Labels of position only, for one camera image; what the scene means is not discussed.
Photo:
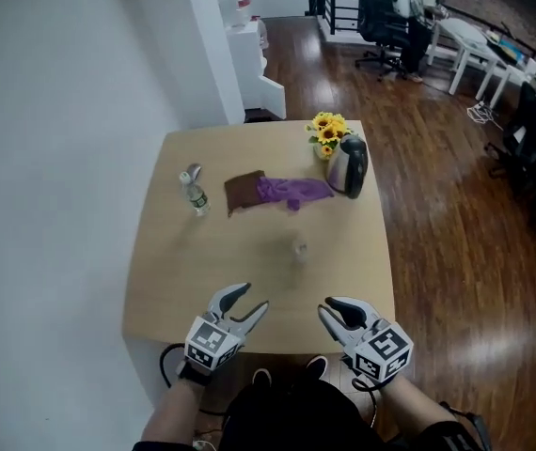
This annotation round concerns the brown cloth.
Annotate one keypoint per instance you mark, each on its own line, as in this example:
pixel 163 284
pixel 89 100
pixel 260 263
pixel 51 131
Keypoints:
pixel 242 191

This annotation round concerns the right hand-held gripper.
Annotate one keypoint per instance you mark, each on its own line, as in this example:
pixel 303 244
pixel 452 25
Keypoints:
pixel 383 350

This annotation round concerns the clear plastic water bottle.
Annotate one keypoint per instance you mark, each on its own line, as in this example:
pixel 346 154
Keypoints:
pixel 196 197

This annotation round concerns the person's black shorts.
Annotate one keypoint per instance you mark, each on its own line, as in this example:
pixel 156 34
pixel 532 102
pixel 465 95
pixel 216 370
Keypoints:
pixel 296 416

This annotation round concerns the white water dispenser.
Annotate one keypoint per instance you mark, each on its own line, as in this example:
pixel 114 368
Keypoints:
pixel 249 64

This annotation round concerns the steel electric kettle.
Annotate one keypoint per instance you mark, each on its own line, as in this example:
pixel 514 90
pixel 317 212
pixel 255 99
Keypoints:
pixel 349 167

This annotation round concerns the potted yellow sunflowers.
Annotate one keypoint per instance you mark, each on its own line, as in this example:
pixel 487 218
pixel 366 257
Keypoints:
pixel 326 132

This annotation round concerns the person's right forearm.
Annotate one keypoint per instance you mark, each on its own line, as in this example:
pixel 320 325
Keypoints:
pixel 418 404

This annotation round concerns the white table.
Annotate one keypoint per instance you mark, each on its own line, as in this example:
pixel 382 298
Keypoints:
pixel 475 50

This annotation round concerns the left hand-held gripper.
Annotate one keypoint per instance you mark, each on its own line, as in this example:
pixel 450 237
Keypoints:
pixel 211 341

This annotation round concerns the clear glass cup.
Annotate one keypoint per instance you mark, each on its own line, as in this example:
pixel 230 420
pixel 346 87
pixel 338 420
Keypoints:
pixel 300 251

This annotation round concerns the black metal railing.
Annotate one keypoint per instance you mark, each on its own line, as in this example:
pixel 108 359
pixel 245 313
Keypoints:
pixel 338 3

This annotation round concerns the person's black shoe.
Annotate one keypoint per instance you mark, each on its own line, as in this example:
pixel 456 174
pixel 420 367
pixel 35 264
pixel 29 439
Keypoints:
pixel 318 365
pixel 262 377

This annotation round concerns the grey metal spoon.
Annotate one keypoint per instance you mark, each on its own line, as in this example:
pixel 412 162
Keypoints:
pixel 195 171

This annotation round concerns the black office chair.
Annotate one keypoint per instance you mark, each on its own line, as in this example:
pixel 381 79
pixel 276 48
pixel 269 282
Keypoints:
pixel 383 21
pixel 533 134

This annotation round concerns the person's left forearm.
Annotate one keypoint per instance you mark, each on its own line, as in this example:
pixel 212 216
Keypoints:
pixel 174 414

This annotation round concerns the purple cloth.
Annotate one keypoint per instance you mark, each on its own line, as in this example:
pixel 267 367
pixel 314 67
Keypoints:
pixel 291 190

